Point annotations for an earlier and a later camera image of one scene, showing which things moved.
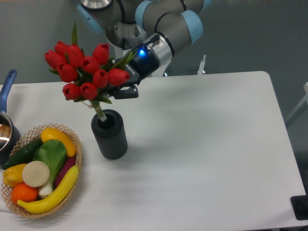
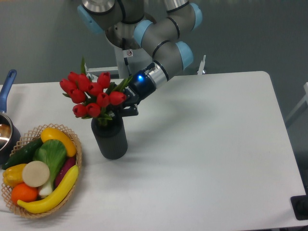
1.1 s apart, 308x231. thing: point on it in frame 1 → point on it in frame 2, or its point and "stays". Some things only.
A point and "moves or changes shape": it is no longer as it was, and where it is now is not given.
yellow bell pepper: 13,175 stays
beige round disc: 35,173 stays
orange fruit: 21,191 stays
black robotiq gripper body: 143,63 → 140,86
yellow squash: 49,134 stays
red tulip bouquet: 89,77 moves or changes shape
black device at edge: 300,206 stays
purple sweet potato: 67,164 stays
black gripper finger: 126,91 → 128,109
